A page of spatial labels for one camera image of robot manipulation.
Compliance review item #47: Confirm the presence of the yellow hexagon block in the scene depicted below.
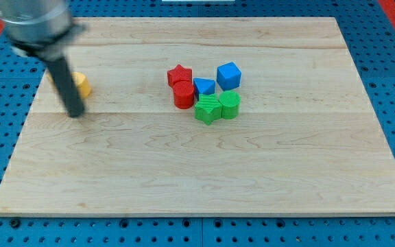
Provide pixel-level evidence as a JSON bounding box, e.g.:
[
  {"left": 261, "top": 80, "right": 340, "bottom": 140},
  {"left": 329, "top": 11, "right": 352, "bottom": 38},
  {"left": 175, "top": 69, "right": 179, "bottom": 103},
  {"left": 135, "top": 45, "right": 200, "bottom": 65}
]
[{"left": 45, "top": 71, "right": 92, "bottom": 99}]

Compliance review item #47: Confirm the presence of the light wooden board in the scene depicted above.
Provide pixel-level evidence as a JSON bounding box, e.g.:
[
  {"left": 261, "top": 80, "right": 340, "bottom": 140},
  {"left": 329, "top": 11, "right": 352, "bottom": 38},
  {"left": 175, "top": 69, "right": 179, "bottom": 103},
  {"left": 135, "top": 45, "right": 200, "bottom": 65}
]
[{"left": 0, "top": 17, "right": 395, "bottom": 218}]

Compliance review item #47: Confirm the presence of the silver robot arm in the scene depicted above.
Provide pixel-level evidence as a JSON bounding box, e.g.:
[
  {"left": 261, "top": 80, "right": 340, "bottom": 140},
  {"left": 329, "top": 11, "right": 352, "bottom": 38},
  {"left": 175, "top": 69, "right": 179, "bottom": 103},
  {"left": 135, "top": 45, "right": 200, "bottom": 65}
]
[{"left": 0, "top": 0, "right": 85, "bottom": 118}]

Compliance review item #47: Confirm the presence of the green star block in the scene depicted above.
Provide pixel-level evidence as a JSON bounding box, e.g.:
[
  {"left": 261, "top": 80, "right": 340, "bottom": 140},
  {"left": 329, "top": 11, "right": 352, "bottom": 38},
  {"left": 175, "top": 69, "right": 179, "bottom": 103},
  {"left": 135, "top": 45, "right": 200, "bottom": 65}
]
[{"left": 195, "top": 94, "right": 222, "bottom": 126}]

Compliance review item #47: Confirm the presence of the green cylinder block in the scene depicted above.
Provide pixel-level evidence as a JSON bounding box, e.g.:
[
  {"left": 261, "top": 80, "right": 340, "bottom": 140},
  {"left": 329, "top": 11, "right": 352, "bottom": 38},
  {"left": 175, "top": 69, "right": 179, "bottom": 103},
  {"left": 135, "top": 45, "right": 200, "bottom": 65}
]
[{"left": 219, "top": 91, "right": 241, "bottom": 119}]

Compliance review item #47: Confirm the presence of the red cylinder block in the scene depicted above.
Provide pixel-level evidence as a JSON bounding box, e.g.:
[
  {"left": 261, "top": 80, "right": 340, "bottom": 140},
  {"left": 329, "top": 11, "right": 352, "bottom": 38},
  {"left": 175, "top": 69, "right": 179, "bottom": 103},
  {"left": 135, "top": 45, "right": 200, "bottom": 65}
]
[{"left": 173, "top": 80, "right": 195, "bottom": 109}]

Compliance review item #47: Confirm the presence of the red star block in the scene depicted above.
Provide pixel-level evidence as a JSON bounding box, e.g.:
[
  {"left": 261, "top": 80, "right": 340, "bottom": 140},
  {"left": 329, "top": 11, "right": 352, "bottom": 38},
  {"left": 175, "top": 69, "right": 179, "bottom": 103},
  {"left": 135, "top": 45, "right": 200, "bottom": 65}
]
[{"left": 167, "top": 64, "right": 193, "bottom": 87}]

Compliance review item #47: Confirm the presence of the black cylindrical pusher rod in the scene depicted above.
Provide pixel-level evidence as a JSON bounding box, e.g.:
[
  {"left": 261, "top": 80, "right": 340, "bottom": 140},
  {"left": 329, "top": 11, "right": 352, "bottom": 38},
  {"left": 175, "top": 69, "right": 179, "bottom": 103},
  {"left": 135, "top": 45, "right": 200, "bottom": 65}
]
[{"left": 45, "top": 56, "right": 85, "bottom": 118}]

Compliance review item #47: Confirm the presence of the blue triangle block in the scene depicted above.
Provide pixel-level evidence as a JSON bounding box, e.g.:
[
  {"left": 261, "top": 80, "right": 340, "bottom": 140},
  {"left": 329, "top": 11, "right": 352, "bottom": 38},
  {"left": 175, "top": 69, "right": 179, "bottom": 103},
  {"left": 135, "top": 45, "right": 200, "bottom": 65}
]
[{"left": 193, "top": 78, "right": 215, "bottom": 99}]

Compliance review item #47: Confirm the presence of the blue cube block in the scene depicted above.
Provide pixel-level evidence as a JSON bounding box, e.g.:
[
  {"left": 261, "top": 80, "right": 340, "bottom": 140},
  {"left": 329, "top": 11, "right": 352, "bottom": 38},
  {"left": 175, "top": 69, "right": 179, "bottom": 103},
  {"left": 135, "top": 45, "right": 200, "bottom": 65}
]
[{"left": 216, "top": 62, "right": 241, "bottom": 91}]

